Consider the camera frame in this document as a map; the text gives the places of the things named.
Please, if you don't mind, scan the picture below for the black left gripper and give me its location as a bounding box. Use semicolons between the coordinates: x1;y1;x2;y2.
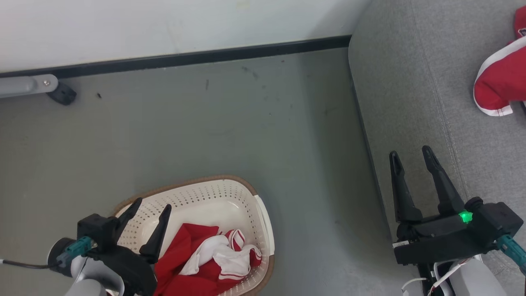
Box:
88;198;172;296

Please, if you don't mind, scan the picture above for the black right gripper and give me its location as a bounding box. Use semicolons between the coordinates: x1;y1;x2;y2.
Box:
389;145;494;266

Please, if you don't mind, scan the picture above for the cream perforated laundry basket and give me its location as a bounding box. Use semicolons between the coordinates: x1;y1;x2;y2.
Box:
111;176;275;296

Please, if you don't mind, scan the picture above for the black rubber foot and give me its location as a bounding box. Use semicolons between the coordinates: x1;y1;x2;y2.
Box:
46;82;77;106

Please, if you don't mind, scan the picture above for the black cable with teal plug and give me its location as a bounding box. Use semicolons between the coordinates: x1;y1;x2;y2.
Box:
0;236;94;270
495;234;526;275

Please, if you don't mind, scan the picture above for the thin white cable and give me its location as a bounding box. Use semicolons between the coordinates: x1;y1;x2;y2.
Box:
401;277;428;294
427;259;471;296

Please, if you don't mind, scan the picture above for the black wall baseboard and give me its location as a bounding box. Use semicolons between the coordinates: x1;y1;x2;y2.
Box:
0;35;353;79

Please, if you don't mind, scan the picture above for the grey metal frame leg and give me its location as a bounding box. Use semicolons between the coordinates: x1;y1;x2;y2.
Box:
0;74;59;99

